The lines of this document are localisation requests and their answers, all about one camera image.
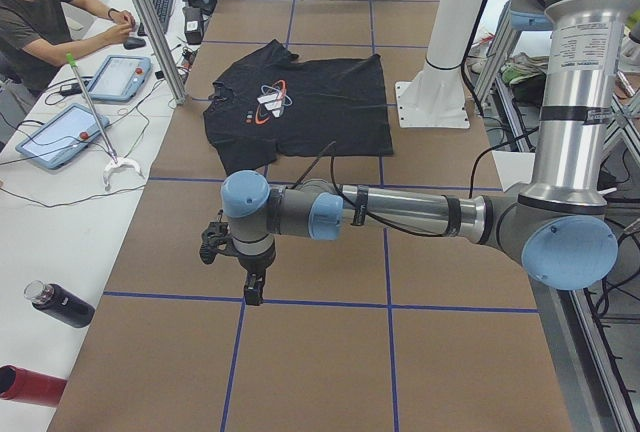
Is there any red cylinder bottle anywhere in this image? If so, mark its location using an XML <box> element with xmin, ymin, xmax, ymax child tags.
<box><xmin>1</xmin><ymin>365</ymin><xmax>67</xmax><ymax>407</ymax></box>

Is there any seated person in grey shirt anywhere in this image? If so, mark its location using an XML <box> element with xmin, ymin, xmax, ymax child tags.
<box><xmin>0</xmin><ymin>0</ymin><xmax>137</xmax><ymax>98</ymax></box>

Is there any near blue teach pendant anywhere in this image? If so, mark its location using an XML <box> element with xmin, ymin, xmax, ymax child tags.
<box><xmin>15</xmin><ymin>104</ymin><xmax>100</xmax><ymax>170</ymax></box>

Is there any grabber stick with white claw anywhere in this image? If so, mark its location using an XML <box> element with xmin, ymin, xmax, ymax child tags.
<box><xmin>66</xmin><ymin>53</ymin><xmax>144</xmax><ymax>191</ymax></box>

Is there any aluminium frame post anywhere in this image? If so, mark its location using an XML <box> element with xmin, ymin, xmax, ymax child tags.
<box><xmin>132</xmin><ymin>0</ymin><xmax>186</xmax><ymax>105</ymax></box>

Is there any white camera mast pedestal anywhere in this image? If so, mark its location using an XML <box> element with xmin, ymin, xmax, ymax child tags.
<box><xmin>395</xmin><ymin>0</ymin><xmax>484</xmax><ymax>129</ymax></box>

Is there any far blue teach pendant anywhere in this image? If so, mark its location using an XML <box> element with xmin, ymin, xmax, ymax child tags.
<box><xmin>87</xmin><ymin>55</ymin><xmax>152</xmax><ymax>103</ymax></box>

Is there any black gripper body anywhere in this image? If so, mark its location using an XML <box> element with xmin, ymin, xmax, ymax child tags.
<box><xmin>238</xmin><ymin>254</ymin><xmax>273</xmax><ymax>286</ymax></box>

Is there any black keyboard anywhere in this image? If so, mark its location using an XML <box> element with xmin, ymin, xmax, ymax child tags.
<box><xmin>151</xmin><ymin>0</ymin><xmax>175</xmax><ymax>34</ymax></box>

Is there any black computer mouse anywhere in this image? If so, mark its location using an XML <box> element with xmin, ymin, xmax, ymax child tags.
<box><xmin>123</xmin><ymin>36</ymin><xmax>146</xmax><ymax>50</ymax></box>

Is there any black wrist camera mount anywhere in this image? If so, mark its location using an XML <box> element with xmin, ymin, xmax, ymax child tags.
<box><xmin>199</xmin><ymin>209</ymin><xmax>237</xmax><ymax>265</ymax></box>

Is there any blue teach pendant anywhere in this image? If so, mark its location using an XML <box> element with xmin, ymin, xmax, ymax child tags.
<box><xmin>87</xmin><ymin>55</ymin><xmax>152</xmax><ymax>103</ymax></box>
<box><xmin>15</xmin><ymin>104</ymin><xmax>100</xmax><ymax>170</ymax></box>

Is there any black graphic t-shirt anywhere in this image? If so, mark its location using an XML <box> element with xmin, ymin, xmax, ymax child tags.
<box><xmin>203</xmin><ymin>40</ymin><xmax>393</xmax><ymax>174</ymax></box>

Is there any black water bottle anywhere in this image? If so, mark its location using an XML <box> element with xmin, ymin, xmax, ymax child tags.
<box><xmin>23</xmin><ymin>280</ymin><xmax>95</xmax><ymax>328</ymax></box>

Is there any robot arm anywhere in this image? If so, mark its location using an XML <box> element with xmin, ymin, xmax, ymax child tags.
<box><xmin>221</xmin><ymin>0</ymin><xmax>639</xmax><ymax>305</ymax></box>

